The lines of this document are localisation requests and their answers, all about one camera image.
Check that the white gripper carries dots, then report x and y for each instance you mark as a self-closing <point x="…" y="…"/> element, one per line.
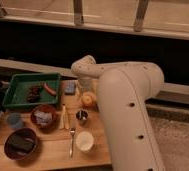
<point x="85" y="84"/>

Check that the red yellow apple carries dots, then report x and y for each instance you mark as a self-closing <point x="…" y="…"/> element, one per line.
<point x="88" y="99"/>

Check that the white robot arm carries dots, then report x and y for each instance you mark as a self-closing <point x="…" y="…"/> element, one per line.
<point x="122" y="90"/>

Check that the blue sponge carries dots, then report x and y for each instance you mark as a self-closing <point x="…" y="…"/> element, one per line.
<point x="70" y="88"/>

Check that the small metal cup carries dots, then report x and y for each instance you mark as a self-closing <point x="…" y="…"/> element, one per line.
<point x="82" y="116"/>

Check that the red sausage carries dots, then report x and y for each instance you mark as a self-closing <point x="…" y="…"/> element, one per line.
<point x="49" y="90"/>

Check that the peeled banana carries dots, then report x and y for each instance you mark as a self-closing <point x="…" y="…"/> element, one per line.
<point x="64" y="118"/>

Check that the silver fork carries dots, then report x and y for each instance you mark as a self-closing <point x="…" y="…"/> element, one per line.
<point x="72" y="134"/>

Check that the red bowl with white cloth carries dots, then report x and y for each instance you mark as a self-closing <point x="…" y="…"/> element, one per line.
<point x="43" y="116"/>

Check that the dark grapes bunch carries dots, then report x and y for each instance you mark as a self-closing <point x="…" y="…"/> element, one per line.
<point x="34" y="94"/>

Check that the white cup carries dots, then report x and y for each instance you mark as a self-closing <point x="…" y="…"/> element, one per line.
<point x="84" y="141"/>

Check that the green plastic tray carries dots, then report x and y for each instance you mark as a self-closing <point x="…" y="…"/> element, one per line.
<point x="16" y="95"/>

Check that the blue plastic cup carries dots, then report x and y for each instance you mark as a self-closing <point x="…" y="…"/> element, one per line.
<point x="15" y="121"/>

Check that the dark cloth in bowl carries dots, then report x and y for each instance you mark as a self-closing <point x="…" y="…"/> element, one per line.
<point x="21" y="143"/>

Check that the dark purple bowl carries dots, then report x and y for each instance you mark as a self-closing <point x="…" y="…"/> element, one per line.
<point x="15" y="154"/>

